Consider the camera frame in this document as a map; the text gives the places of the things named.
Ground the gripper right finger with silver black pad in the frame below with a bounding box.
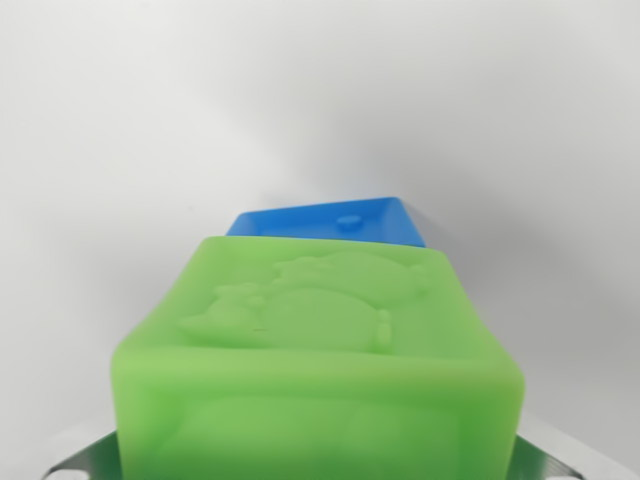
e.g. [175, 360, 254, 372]
[508, 405, 640, 480]

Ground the green embossed toy cube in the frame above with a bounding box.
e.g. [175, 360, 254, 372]
[109, 234, 527, 480]

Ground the blue embossed toy cube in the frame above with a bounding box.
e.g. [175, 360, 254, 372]
[225, 196, 427, 249]

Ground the gripper left finger with silver black pad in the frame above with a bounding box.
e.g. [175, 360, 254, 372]
[0, 405, 121, 480]

